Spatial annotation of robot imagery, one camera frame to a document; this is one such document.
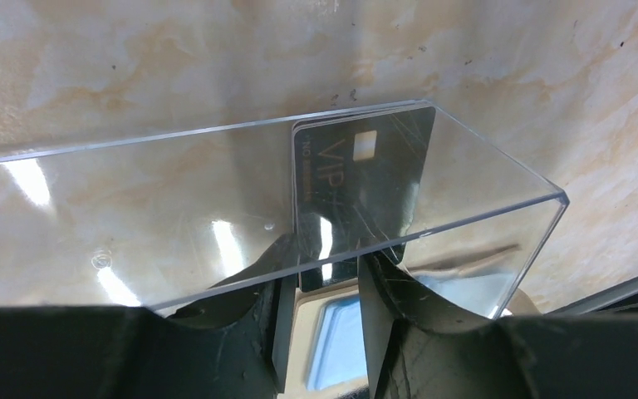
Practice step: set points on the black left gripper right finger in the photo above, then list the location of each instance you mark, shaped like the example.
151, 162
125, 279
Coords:
420, 345

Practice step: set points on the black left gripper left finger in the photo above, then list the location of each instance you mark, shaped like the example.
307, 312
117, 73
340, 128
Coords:
231, 344

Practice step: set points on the clear plastic box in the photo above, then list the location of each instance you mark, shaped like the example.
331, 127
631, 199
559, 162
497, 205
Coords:
158, 220

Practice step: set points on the aluminium frame rail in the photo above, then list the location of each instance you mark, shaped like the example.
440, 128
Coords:
622, 295

